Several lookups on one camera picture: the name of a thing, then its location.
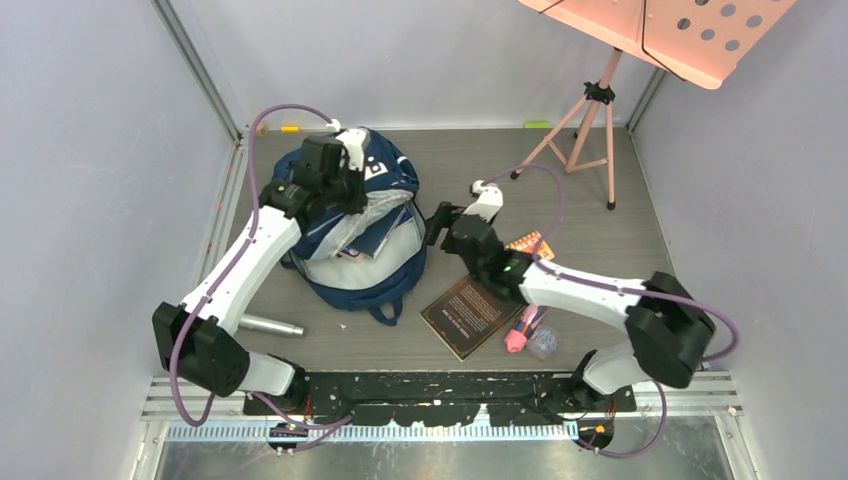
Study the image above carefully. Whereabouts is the dark brown hardcover book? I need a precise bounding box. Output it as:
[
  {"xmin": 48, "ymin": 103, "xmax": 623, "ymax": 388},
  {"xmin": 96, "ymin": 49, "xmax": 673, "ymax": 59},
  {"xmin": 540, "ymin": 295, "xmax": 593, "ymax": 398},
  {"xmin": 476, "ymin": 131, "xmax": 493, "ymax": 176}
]
[{"xmin": 420, "ymin": 276, "xmax": 525, "ymax": 362}]

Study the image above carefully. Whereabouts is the small orange booklet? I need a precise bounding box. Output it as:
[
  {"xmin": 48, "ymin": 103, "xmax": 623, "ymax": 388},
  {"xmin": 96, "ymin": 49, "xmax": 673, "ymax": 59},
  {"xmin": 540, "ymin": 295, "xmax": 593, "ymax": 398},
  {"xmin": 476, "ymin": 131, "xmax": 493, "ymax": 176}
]
[{"xmin": 507, "ymin": 231, "xmax": 555, "ymax": 260}]

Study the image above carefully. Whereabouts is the pink music stand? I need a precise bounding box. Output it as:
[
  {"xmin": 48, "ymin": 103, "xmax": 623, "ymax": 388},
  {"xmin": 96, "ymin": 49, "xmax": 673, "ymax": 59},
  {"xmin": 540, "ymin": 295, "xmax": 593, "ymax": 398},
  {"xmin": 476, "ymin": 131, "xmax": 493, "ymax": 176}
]
[{"xmin": 508, "ymin": 0, "xmax": 800, "ymax": 212}]

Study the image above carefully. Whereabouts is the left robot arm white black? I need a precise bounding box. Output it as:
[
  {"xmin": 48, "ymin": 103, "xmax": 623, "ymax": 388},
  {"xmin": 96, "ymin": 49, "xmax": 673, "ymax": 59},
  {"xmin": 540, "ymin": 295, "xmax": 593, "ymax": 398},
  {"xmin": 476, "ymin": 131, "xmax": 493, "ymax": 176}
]
[{"xmin": 153, "ymin": 128, "xmax": 369, "ymax": 414}]

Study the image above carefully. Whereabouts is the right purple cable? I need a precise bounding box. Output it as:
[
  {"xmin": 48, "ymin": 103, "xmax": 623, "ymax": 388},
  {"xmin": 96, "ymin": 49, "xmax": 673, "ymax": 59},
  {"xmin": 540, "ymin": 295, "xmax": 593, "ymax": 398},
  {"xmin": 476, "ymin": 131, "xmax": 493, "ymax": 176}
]
[{"xmin": 473, "ymin": 162, "xmax": 740, "ymax": 460}]

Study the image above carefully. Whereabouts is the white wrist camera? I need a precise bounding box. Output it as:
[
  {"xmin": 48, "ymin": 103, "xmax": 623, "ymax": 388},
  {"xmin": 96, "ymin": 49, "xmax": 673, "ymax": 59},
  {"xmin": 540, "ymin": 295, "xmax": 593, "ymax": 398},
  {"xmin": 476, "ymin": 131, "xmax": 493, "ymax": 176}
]
[
  {"xmin": 463, "ymin": 180, "xmax": 504, "ymax": 225},
  {"xmin": 326, "ymin": 119, "xmax": 370, "ymax": 172}
]

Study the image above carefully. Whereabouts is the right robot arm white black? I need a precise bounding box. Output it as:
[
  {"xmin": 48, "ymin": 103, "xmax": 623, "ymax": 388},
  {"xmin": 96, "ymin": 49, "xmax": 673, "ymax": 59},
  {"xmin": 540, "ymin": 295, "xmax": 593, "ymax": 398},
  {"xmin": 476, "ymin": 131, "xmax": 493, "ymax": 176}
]
[{"xmin": 425, "ymin": 202, "xmax": 716, "ymax": 411}]

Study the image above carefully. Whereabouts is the purple paperback book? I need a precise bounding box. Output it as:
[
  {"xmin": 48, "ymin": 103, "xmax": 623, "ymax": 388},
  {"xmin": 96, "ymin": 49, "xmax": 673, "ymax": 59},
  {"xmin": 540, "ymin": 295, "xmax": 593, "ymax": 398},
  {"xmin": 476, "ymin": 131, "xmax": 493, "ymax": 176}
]
[{"xmin": 337, "ymin": 248, "xmax": 367, "ymax": 263}]

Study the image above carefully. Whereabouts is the clear bag of clips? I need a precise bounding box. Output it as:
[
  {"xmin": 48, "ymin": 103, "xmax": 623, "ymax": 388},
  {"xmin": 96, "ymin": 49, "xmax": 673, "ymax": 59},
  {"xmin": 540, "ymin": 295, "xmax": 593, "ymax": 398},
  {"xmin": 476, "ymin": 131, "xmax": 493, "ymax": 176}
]
[{"xmin": 525, "ymin": 326, "xmax": 559, "ymax": 361}]

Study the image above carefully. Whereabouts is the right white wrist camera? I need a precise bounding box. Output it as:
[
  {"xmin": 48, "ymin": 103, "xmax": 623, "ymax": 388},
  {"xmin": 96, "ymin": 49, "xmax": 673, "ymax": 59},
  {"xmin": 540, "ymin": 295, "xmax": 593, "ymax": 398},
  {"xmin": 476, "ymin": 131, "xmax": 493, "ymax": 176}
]
[{"xmin": 463, "ymin": 180, "xmax": 504, "ymax": 225}]

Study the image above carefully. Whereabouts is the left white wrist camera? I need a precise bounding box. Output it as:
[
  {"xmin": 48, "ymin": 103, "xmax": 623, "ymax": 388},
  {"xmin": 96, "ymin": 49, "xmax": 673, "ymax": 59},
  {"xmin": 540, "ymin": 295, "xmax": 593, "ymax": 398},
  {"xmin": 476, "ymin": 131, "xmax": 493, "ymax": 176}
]
[{"xmin": 326, "ymin": 119, "xmax": 370, "ymax": 172}]

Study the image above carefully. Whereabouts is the navy blue backpack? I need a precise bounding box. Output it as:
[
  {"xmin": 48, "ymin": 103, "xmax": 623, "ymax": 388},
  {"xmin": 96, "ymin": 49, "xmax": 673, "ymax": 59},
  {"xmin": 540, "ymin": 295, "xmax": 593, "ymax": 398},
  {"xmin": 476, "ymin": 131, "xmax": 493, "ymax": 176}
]
[{"xmin": 280, "ymin": 129, "xmax": 426, "ymax": 326}]

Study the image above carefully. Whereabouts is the purple cable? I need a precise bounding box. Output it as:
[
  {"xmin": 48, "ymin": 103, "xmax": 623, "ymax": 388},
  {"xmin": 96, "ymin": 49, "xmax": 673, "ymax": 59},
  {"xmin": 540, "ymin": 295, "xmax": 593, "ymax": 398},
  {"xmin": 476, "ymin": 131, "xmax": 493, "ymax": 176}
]
[
  {"xmin": 473, "ymin": 162, "xmax": 740, "ymax": 460},
  {"xmin": 168, "ymin": 103, "xmax": 356, "ymax": 453}
]

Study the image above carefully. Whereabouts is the silver metal bottle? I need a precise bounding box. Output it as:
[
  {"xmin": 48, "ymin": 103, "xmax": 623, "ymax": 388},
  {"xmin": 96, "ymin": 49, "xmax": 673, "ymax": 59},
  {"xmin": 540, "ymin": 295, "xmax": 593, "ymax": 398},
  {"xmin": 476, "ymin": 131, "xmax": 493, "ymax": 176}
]
[{"xmin": 239, "ymin": 314, "xmax": 305, "ymax": 337}]

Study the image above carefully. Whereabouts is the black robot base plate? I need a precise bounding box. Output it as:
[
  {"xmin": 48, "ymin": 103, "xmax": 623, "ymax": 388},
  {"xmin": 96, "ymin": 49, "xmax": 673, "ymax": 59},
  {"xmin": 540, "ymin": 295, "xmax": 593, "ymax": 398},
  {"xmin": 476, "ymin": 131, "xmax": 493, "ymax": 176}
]
[{"xmin": 243, "ymin": 370, "xmax": 637, "ymax": 429}]

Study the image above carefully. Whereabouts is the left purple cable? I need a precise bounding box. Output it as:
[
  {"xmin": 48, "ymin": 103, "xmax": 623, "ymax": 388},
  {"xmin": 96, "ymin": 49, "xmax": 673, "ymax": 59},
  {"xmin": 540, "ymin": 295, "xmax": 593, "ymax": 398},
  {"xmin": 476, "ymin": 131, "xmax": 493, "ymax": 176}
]
[{"xmin": 168, "ymin": 103, "xmax": 356, "ymax": 453}]

